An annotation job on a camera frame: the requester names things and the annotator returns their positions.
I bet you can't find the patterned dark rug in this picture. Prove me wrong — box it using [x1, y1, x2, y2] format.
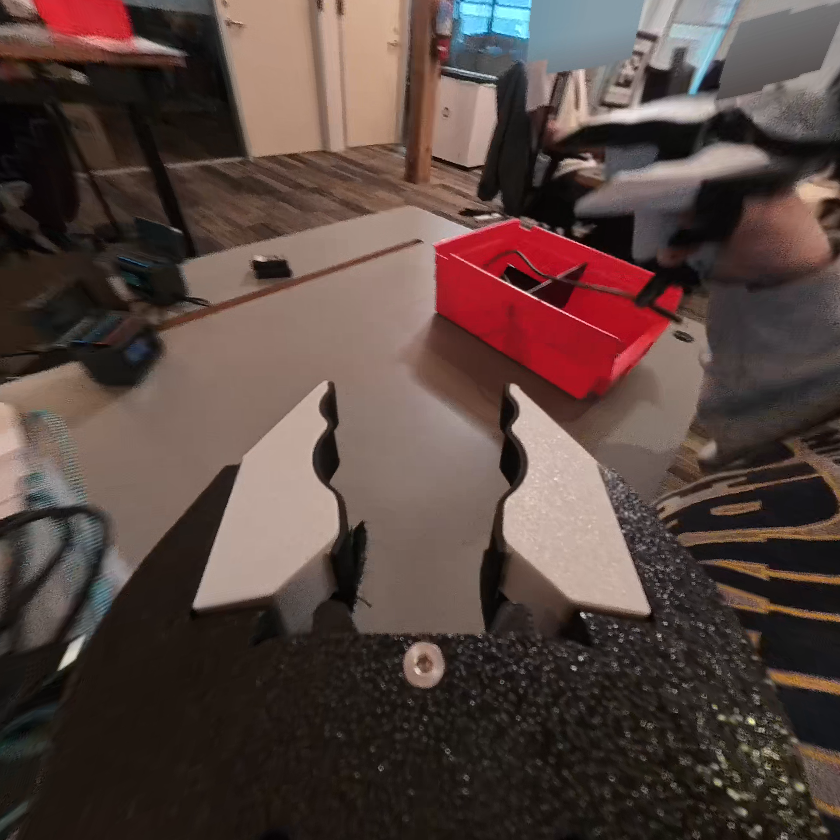
[653, 423, 840, 840]

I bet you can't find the red panel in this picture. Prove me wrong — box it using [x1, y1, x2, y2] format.
[33, 0, 135, 42]

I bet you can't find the red plastic bin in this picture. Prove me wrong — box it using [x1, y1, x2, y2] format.
[433, 219, 685, 400]

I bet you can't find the person's right hand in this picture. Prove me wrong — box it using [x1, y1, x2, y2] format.
[718, 192, 833, 284]

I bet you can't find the dark hanging jacket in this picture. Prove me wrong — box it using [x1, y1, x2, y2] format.
[477, 61, 549, 217]

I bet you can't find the black charger with display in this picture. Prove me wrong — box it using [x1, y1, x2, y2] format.
[82, 325, 165, 388]

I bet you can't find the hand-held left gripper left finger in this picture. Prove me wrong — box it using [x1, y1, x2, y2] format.
[192, 381, 349, 635]

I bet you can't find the white cabinet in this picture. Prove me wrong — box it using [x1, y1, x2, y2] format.
[432, 67, 500, 169]

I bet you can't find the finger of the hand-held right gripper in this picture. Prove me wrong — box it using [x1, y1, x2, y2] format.
[575, 144, 774, 221]
[550, 98, 719, 157]

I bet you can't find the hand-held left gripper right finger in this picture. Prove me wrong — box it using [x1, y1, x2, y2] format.
[492, 384, 654, 636]

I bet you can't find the wooden post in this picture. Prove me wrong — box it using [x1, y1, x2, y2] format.
[403, 0, 442, 185]

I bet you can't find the black usb cable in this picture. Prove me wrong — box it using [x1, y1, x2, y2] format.
[484, 249, 698, 324]

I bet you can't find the black device with blue trim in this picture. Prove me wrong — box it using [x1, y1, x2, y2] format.
[115, 218, 190, 306]

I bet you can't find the white door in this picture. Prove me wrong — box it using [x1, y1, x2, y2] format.
[336, 0, 409, 149]
[213, 0, 331, 159]

